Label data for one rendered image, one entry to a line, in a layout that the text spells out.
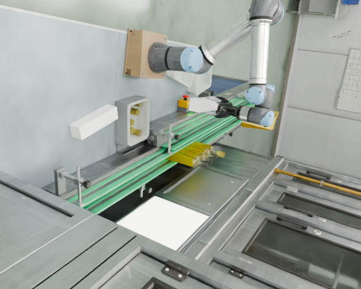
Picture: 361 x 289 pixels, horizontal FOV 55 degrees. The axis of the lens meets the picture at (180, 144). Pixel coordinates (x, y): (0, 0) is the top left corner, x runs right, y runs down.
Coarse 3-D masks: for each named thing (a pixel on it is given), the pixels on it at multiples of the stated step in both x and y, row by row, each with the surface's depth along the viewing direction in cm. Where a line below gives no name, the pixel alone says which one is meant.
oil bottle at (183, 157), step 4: (176, 152) 195; (180, 152) 195; (184, 152) 196; (172, 156) 196; (176, 156) 194; (180, 156) 193; (184, 156) 192; (188, 156) 191; (192, 156) 191; (196, 156) 192; (172, 160) 197; (176, 160) 195; (180, 160) 194; (184, 160) 193; (188, 160) 191; (192, 160) 190; (196, 160) 189; (184, 164) 194; (188, 164) 192; (192, 164) 191; (196, 164) 190
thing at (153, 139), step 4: (152, 128) 190; (152, 132) 189; (156, 132) 187; (148, 136) 191; (152, 136) 189; (156, 136) 188; (148, 140) 192; (152, 140) 190; (156, 140) 189; (148, 144) 193; (152, 144) 191; (156, 144) 190
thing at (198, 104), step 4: (192, 100) 173; (196, 100) 172; (200, 100) 171; (204, 100) 174; (208, 100) 178; (192, 104) 173; (196, 104) 172; (200, 104) 171; (204, 104) 175; (208, 104) 179; (212, 104) 184; (216, 104) 188; (192, 108) 174; (196, 108) 172; (200, 108) 172; (204, 108) 176; (208, 108) 180; (212, 108) 185; (216, 108) 189
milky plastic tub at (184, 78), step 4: (168, 72) 202; (172, 72) 201; (176, 72) 214; (180, 72) 218; (184, 72) 220; (188, 72) 219; (172, 76) 202; (176, 76) 215; (180, 76) 219; (184, 76) 220; (188, 76) 219; (192, 76) 218; (176, 80) 212; (180, 80) 206; (184, 80) 219; (188, 80) 218; (192, 80) 218; (184, 84) 211; (188, 84) 218
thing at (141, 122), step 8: (144, 104) 182; (128, 112) 168; (144, 112) 183; (128, 120) 170; (136, 120) 187; (144, 120) 185; (128, 128) 171; (136, 128) 189; (144, 128) 187; (128, 136) 173; (136, 136) 185; (144, 136) 186; (128, 144) 175
